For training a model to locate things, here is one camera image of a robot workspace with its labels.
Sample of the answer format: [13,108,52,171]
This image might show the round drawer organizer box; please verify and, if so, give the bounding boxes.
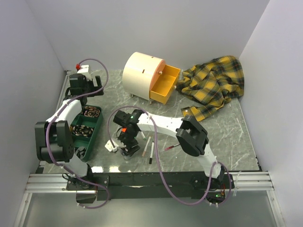
[122,52,180,104]

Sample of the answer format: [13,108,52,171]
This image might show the clear tape roll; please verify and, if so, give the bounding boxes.
[122,151,134,161]

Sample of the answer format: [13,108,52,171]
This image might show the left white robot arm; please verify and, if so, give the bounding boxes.
[35,73,104,190]

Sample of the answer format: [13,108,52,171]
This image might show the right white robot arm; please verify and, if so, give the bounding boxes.
[113,109,224,188]

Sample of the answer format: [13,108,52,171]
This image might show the green cap marker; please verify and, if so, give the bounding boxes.
[140,131,146,140]

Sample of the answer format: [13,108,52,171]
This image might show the black base beam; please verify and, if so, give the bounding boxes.
[62,171,235,203]

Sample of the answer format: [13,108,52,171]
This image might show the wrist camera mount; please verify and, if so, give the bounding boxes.
[76,64,92,80]
[104,140,119,152]

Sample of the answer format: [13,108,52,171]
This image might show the dark red pen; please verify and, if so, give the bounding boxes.
[164,144,180,151]

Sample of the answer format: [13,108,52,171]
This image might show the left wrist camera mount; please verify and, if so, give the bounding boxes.
[76,64,92,80]

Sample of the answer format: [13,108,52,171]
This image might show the green compartment tray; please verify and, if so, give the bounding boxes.
[71,105,103,162]

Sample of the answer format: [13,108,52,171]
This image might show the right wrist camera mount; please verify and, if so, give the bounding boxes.
[104,140,119,152]

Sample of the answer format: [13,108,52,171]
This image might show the black binder clips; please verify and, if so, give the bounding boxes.
[75,147,86,159]

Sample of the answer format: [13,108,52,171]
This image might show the pink cap marker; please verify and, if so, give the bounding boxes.
[142,136,152,157]

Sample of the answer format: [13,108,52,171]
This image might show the black cap marker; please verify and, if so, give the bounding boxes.
[149,141,155,165]

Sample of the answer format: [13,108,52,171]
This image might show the yellow plaid cloth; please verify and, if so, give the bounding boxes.
[176,55,244,122]

